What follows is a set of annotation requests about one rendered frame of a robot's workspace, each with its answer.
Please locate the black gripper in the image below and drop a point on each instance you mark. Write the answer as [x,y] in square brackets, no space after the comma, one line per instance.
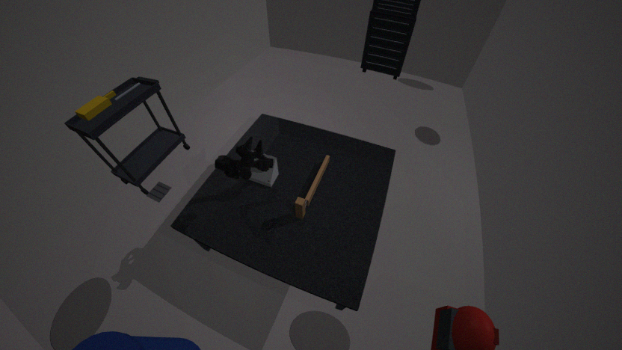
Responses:
[250,156]

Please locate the wooden side rail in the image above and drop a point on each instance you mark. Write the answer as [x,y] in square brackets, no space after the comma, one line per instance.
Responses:
[317,180]

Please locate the brown wooden post with slot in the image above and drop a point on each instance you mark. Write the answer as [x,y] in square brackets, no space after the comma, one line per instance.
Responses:
[300,208]

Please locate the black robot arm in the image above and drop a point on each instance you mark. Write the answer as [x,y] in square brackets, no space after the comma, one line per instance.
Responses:
[231,167]

